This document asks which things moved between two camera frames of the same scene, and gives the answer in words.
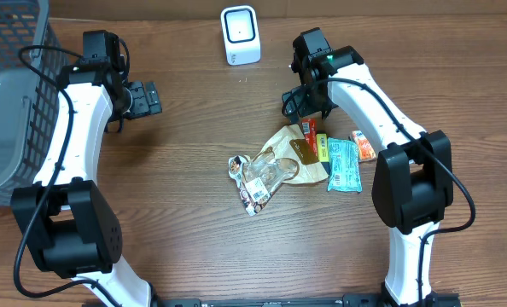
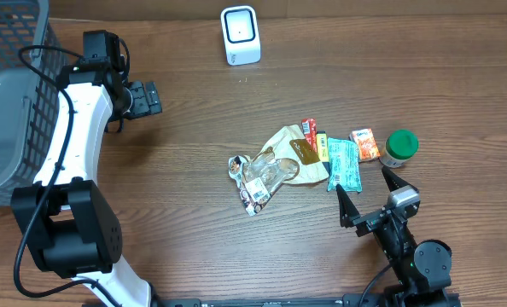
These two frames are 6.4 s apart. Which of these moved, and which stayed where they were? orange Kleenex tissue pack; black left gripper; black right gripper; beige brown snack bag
Moved: black right gripper
Stayed: black left gripper; orange Kleenex tissue pack; beige brown snack bag
